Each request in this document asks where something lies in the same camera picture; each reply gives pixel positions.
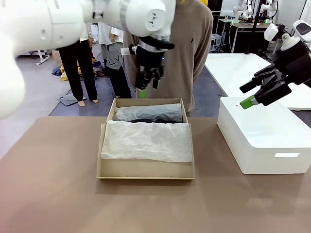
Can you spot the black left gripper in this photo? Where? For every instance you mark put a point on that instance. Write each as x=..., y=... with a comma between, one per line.
x=151, y=59

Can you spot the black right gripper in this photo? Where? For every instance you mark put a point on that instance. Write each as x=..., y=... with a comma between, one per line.
x=296, y=63

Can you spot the black leather buckle shoe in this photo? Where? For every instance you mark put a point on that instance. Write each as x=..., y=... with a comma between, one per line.
x=155, y=120

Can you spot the white tissue wrapping paper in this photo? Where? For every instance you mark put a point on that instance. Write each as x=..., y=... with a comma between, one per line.
x=145, y=140

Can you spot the brown cardboard shoe box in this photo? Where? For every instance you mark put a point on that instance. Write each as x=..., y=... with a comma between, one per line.
x=145, y=172

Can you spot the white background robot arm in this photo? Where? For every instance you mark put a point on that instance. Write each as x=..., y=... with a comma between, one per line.
x=244, y=14
x=266, y=7

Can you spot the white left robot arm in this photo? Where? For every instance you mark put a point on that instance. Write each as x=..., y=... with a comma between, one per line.
x=36, y=24

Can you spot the white foam storage box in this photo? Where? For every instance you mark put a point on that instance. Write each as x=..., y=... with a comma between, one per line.
x=267, y=155

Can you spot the white side table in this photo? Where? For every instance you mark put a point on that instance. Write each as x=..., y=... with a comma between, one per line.
x=233, y=68

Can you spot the bystander in white shirt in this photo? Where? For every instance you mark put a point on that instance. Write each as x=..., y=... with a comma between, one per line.
x=111, y=58

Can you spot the person in taupe sweater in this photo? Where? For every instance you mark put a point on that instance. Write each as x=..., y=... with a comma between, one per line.
x=189, y=60

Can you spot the patterned clothes pile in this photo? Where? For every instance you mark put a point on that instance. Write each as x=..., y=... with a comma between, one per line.
x=98, y=71

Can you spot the black background workbench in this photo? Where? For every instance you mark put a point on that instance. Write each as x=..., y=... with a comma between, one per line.
x=261, y=26

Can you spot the black vertical pole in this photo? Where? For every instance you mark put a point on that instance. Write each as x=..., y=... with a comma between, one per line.
x=253, y=26

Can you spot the white plastic crate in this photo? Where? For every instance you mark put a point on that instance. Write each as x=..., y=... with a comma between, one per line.
x=215, y=42

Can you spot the bystander in cream jacket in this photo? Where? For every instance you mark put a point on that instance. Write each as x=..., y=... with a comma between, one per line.
x=73, y=72

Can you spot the grey flat floor board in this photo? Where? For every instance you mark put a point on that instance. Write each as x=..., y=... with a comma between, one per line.
x=68, y=100

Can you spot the yellow item on floor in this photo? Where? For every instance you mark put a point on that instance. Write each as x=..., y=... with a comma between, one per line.
x=64, y=77

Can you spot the blue cloth on floor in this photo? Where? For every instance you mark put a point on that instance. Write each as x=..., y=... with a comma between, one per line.
x=57, y=71

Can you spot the brown background cardboard carton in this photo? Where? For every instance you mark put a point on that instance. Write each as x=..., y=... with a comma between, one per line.
x=57, y=55

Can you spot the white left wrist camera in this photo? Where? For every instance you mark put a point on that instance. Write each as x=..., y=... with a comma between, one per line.
x=125, y=51

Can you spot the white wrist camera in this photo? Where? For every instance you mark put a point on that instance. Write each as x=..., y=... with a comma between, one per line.
x=125, y=51
x=270, y=32

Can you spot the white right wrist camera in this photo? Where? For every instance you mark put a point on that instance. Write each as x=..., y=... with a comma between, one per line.
x=270, y=32

